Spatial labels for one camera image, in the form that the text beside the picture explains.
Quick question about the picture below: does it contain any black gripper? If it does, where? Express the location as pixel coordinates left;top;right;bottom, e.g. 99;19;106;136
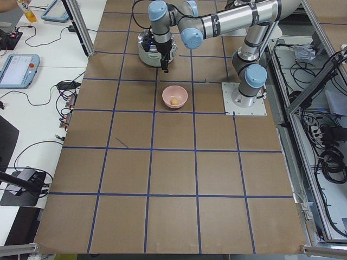
156;39;173;73

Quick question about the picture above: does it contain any brown egg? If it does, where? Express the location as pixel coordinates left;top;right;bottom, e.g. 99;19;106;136
170;98;179;106

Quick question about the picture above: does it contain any glass pot lid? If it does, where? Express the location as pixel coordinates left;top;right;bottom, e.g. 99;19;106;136
138;29;177;53

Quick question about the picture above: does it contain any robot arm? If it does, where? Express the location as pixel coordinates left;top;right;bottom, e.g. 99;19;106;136
148;0;300;108

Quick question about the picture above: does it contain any pale green electric pot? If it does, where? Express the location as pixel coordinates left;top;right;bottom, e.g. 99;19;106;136
138;45;162;67

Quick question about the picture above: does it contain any pink bowl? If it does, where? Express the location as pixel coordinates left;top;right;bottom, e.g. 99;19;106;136
162;85;188;109

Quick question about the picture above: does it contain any black power adapter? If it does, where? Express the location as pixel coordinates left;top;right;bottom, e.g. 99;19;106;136
67;25;76;33

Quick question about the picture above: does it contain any blue teach pendant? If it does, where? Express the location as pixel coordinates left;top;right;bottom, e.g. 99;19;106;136
41;0;69;23
1;54;40;90

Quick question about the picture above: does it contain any orange juice bottle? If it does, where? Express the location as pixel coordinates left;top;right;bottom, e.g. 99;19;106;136
16;0;37;23

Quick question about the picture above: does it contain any grey usb hub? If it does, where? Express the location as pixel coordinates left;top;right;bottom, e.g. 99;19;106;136
17;168;39;181

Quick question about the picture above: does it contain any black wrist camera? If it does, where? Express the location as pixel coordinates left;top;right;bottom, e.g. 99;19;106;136
141;31;157;52

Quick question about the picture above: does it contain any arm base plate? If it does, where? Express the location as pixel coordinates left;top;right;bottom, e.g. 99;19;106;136
222;82;267;116

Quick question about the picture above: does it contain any aluminium frame post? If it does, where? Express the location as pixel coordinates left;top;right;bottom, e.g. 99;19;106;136
62;0;95;57

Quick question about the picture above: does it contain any black camera stand base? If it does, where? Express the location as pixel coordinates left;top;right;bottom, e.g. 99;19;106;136
1;171;47;207

